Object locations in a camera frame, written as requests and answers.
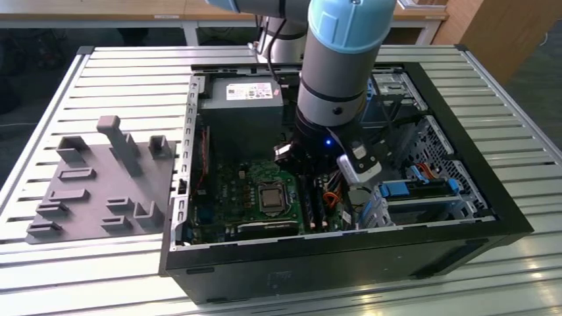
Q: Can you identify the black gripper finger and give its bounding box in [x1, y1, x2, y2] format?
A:
[272, 142, 304, 167]

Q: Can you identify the black RAM slot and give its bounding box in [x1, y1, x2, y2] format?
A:
[297, 174, 317, 232]

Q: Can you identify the grey power supply unit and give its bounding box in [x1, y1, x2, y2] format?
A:
[199, 76, 304, 159]

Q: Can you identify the silver CPU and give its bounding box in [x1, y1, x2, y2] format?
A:
[261, 190, 285, 211]

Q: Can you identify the green motherboard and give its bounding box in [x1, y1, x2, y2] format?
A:
[188, 157, 348, 246]

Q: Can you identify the round grey case speaker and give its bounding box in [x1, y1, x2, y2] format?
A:
[348, 184, 374, 207]

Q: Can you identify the blue disk carrier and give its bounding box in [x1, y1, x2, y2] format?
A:
[378, 179, 460, 200]

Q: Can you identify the black graphics card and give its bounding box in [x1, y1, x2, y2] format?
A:
[235, 219, 300, 237]

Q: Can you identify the grey metal drive cage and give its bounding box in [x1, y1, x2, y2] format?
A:
[359, 70, 430, 132]

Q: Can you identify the grey metal disk bay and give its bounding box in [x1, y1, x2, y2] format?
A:
[358, 177, 496, 231]

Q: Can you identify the black open PC case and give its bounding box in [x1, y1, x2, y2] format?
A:
[157, 61, 535, 305]

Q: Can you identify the grey parts rack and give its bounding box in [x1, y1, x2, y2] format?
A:
[24, 115, 183, 245]

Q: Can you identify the wooden cabinet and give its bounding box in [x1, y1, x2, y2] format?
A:
[432, 0, 562, 86]

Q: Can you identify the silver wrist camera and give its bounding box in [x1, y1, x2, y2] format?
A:
[336, 140, 383, 184]

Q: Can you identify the multicoloured wire bundle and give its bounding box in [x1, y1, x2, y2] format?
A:
[324, 171, 348, 198]

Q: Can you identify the CPU socket metal frame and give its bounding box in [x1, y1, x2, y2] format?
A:
[255, 180, 291, 217]

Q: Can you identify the orange flat data cable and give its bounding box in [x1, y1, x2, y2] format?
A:
[321, 192, 344, 209]

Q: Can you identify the thin red wire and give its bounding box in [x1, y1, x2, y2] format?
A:
[197, 126, 211, 194]

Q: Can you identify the thick black cable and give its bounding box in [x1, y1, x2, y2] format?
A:
[372, 113, 424, 145]

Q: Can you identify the orange disk wire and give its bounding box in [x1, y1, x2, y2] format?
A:
[415, 163, 440, 181]

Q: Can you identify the wooden desk white frame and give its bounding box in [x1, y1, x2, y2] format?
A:
[0, 0, 448, 46]

